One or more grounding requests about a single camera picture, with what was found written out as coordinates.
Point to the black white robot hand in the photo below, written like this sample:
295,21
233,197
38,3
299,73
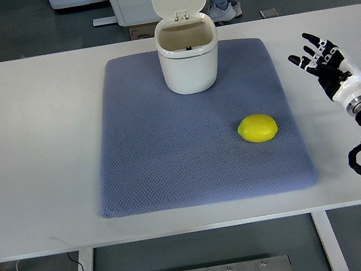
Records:
339,78

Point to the yellow lemon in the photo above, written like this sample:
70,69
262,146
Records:
257,128

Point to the white trash bin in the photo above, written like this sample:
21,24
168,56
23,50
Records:
187,48

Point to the grey floor socket plate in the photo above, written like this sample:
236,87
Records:
269,13

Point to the white sneakers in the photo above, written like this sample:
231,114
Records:
230,12

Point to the white right table leg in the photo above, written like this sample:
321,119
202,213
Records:
329,241

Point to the blue textured mat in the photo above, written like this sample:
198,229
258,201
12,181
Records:
162,150

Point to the cardboard box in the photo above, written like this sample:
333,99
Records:
142,31

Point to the white cabinet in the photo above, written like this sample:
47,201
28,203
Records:
128,13

